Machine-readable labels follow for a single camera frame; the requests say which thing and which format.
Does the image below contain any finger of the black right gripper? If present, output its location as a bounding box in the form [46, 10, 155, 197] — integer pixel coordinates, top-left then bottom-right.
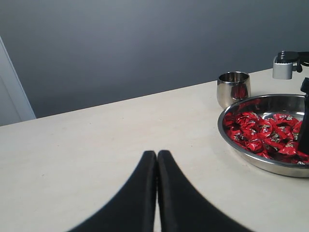
[297, 77, 309, 155]

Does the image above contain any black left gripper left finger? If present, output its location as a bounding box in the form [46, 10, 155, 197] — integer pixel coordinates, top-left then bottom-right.
[71, 151, 156, 232]

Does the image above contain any round stainless steel plate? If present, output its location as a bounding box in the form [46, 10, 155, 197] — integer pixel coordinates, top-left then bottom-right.
[218, 94, 309, 178]

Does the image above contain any stainless steel cup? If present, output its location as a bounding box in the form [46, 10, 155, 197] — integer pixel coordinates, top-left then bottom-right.
[216, 71, 251, 108]

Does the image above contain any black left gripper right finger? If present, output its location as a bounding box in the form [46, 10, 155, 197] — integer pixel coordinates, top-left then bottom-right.
[157, 150, 250, 232]

